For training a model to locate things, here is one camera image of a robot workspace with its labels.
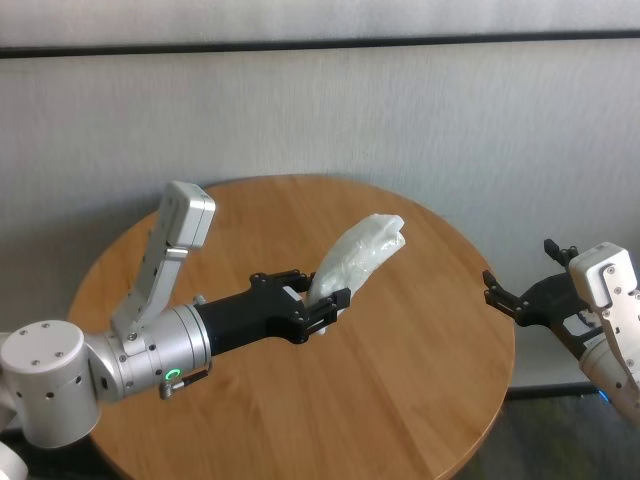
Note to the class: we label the white sandbag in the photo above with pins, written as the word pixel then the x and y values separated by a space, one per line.
pixel 350 255

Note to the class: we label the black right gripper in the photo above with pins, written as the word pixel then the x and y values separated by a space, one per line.
pixel 545 300

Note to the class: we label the black wall strip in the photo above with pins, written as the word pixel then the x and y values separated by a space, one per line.
pixel 320 43

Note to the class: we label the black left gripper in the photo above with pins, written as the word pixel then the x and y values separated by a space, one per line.
pixel 250 315

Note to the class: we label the black floor edge strip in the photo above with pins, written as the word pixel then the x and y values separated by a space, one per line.
pixel 550 391

